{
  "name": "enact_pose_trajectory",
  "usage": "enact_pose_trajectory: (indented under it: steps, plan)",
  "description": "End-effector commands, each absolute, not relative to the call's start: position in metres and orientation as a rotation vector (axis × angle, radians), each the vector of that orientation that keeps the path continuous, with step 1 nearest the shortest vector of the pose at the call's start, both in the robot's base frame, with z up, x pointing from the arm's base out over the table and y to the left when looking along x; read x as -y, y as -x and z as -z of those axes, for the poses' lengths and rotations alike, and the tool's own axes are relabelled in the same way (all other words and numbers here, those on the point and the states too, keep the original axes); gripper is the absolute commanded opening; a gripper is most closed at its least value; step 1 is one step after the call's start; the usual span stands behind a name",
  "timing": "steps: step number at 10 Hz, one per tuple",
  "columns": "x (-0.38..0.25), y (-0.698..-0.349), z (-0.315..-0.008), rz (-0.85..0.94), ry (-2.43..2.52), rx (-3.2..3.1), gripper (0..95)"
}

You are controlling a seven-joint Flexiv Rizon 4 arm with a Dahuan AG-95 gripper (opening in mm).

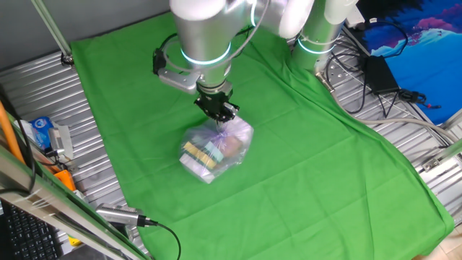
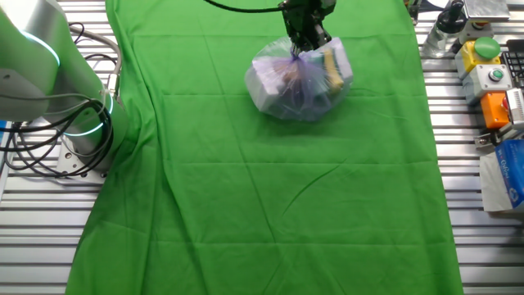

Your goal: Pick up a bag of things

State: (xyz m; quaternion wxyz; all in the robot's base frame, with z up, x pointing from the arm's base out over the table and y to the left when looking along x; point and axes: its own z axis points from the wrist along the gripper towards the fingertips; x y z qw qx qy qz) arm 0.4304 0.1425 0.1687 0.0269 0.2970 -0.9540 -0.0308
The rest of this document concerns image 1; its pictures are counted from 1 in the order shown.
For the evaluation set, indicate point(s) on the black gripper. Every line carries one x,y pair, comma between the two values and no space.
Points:
214,103

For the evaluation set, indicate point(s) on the clear plastic bag of things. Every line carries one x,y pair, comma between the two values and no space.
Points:
216,151

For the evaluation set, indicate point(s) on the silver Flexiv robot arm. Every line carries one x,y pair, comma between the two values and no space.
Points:
205,36

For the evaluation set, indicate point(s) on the green cloth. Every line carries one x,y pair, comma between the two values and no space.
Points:
288,180

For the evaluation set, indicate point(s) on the black power adapter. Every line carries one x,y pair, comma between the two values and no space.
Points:
380,74

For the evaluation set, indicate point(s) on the white power strip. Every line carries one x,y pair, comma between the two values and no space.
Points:
355,18

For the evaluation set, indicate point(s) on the orange box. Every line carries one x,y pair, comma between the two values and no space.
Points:
65,179

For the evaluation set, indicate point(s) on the blue tissue pack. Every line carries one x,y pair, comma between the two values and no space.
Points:
41,130

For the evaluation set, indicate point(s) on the thin aluminium pole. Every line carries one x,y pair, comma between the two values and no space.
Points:
50,27

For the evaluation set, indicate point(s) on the white plastic pack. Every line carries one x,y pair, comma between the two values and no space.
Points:
25,130

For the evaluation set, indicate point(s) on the orange tube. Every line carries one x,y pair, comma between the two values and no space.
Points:
9,131

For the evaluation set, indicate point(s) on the blue picture poster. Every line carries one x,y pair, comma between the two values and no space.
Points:
433,65

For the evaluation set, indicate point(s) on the black keyboard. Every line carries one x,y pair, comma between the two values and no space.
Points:
29,234

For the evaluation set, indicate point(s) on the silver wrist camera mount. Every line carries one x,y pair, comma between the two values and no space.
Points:
178,81

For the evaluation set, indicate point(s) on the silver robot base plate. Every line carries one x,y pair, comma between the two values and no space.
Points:
337,72

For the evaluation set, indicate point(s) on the silver camera with plug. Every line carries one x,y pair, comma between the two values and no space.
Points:
115,213

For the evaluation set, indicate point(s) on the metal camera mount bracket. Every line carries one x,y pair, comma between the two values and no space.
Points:
66,164

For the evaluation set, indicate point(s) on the silver ribbed camera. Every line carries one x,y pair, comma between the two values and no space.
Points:
56,139

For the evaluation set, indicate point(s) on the aluminium frame bar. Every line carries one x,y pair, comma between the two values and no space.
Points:
36,195

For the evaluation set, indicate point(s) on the small metal corner bracket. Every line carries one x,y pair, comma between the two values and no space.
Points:
431,164

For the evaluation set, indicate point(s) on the aluminium frame rail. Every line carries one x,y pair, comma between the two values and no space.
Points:
451,151

